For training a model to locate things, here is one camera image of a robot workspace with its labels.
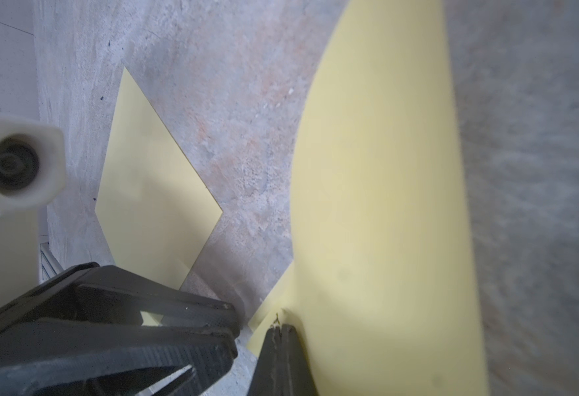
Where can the yellow square paper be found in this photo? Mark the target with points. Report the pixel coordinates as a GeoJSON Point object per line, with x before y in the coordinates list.
{"type": "Point", "coordinates": [382, 289]}

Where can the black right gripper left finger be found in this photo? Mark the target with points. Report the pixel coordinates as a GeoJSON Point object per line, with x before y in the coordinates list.
{"type": "Point", "coordinates": [265, 380]}

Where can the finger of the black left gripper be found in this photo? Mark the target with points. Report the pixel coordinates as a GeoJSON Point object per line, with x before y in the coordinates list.
{"type": "Point", "coordinates": [89, 292]}
{"type": "Point", "coordinates": [58, 357]}

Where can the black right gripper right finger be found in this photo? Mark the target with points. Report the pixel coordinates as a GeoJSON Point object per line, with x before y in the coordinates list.
{"type": "Point", "coordinates": [295, 377]}

